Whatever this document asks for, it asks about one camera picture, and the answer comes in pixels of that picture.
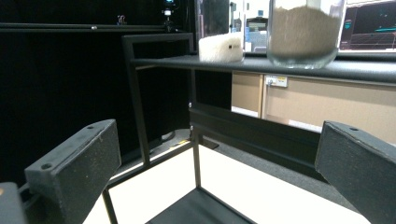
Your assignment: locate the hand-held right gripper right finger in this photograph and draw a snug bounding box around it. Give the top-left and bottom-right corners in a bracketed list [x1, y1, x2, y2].
[314, 120, 396, 224]

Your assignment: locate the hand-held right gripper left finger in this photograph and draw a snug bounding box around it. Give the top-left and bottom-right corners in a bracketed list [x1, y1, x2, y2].
[23, 119, 122, 224]

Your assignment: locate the black metal two-tier shelf rack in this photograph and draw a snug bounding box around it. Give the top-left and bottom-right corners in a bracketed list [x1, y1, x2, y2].
[102, 32, 396, 224]

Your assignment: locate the beige wooden desk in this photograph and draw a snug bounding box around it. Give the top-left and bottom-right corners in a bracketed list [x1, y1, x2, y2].
[231, 70, 396, 146]

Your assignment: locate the black curtain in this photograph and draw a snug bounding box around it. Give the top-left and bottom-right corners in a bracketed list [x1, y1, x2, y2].
[0, 0, 233, 188]

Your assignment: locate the black stand base striped tape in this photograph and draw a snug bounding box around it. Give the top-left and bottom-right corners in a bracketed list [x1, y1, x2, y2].
[148, 128, 220, 154]

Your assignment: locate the computer monitor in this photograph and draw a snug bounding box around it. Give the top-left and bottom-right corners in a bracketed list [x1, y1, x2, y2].
[339, 0, 396, 52]

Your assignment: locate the distant computer screen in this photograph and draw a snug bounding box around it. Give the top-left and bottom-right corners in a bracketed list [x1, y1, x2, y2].
[244, 15, 269, 53]

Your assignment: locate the white wall outlet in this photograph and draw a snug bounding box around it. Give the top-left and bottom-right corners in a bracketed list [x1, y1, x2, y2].
[264, 74, 289, 89]

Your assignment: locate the black horizontal rail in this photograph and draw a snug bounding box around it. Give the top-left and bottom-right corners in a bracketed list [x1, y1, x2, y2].
[0, 21, 188, 35]

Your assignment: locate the small camera on stand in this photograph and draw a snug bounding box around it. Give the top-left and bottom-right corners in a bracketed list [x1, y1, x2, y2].
[161, 0, 180, 34]

